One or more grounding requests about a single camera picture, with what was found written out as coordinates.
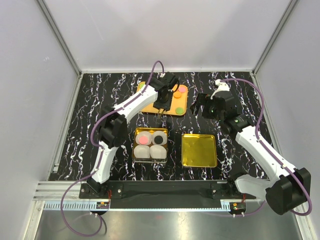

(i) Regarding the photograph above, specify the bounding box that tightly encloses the black round cookie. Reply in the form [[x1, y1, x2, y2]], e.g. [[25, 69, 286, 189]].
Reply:
[[153, 135, 164, 145]]

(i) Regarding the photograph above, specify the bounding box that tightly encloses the pink round cookie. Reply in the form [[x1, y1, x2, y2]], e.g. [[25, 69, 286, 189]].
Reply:
[[138, 136, 149, 145]]

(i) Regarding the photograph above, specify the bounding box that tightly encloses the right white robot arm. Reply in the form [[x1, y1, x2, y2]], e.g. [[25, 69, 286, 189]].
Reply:
[[190, 90, 312, 215]]

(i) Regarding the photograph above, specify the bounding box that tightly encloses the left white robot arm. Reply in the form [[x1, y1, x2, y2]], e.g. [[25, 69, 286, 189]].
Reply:
[[86, 72, 180, 198]]

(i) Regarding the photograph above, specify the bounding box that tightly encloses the orange round cookie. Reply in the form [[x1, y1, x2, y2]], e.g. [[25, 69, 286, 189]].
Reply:
[[173, 91, 182, 99]]

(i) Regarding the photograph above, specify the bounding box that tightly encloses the orange plastic tray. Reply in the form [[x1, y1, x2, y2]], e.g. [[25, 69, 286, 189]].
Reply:
[[142, 85, 188, 116]]

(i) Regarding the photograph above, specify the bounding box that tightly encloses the pink cookie top right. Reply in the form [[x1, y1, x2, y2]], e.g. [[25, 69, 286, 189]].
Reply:
[[178, 86, 187, 93]]

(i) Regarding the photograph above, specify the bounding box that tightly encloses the green cookie bottom right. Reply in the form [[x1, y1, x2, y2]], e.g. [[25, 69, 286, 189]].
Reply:
[[175, 107, 184, 115]]

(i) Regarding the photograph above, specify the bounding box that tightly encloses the gold tin lid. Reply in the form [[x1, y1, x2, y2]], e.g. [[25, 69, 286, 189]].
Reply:
[[181, 134, 218, 168]]

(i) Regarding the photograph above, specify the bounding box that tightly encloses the gold tin with cups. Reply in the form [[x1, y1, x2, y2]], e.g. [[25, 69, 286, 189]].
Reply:
[[132, 127, 169, 164]]

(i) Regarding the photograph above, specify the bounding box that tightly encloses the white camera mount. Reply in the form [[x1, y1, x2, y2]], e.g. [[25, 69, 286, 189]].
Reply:
[[210, 79, 230, 100]]

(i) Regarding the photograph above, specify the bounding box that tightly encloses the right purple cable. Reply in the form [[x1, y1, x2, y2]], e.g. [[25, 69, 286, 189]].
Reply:
[[219, 77, 313, 216]]

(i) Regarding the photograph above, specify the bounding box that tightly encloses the purple cable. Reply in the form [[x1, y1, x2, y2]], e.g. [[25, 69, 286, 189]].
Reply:
[[59, 59, 166, 237], [219, 77, 313, 216]]

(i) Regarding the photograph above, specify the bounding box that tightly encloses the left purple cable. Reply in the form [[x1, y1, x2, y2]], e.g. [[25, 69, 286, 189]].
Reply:
[[59, 59, 166, 237]]

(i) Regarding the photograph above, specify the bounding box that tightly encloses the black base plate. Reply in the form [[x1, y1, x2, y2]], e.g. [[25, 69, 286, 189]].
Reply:
[[79, 180, 243, 210]]

